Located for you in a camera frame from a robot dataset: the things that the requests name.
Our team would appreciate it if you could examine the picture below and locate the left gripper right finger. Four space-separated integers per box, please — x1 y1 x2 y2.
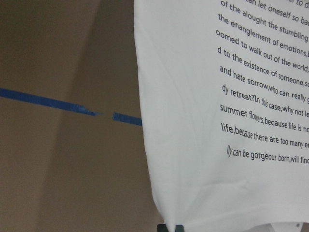
175 225 184 232

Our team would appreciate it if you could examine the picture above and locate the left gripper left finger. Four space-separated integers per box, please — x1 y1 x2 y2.
156 224 169 232

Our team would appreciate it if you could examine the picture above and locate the white long-sleeve printed shirt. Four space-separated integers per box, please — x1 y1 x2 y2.
134 0 309 232

